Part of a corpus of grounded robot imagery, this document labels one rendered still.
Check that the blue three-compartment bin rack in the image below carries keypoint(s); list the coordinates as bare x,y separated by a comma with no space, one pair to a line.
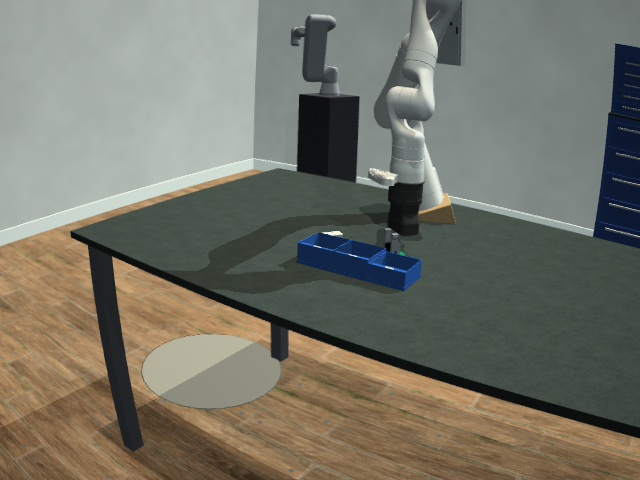
358,260

